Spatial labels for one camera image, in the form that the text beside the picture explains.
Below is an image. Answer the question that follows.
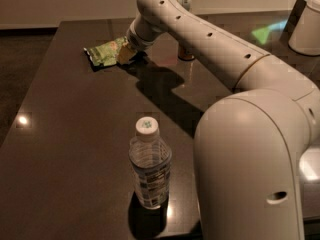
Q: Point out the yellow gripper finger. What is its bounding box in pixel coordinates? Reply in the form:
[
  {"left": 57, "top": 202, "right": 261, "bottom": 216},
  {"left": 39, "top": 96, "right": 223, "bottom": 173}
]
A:
[{"left": 117, "top": 46, "right": 137, "bottom": 65}]

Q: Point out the green jalapeno chip bag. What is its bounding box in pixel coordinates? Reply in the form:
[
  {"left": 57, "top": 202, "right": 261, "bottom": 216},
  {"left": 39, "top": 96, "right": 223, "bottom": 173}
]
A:
[{"left": 84, "top": 37, "right": 129, "bottom": 68}]

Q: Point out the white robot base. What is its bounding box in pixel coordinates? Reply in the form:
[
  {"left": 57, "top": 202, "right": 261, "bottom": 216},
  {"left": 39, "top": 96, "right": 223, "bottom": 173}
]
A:
[{"left": 288, "top": 0, "right": 320, "bottom": 56}]

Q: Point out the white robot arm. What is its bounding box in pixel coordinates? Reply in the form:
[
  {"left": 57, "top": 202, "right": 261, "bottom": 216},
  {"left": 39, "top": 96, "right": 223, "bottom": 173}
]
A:
[{"left": 127, "top": 0, "right": 320, "bottom": 240}]

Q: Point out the gold soda can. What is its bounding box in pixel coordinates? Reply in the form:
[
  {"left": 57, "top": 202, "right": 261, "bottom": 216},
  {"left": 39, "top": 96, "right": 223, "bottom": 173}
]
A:
[{"left": 178, "top": 45, "right": 195, "bottom": 61}]

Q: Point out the clear plastic water bottle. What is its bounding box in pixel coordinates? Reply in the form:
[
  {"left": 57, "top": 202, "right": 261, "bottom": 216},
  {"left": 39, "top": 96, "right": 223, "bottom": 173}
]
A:
[{"left": 129, "top": 117, "right": 172, "bottom": 210}]

